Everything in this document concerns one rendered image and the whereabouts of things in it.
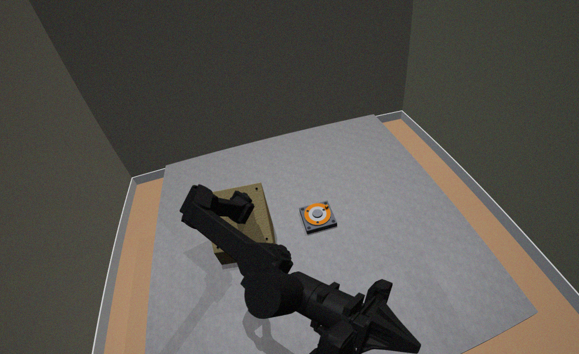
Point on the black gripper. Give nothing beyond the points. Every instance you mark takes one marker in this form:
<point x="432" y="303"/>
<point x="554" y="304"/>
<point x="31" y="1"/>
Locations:
<point x="367" y="326"/>

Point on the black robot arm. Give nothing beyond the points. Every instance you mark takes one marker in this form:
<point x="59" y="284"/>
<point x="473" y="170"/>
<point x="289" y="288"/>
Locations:
<point x="269" y="290"/>

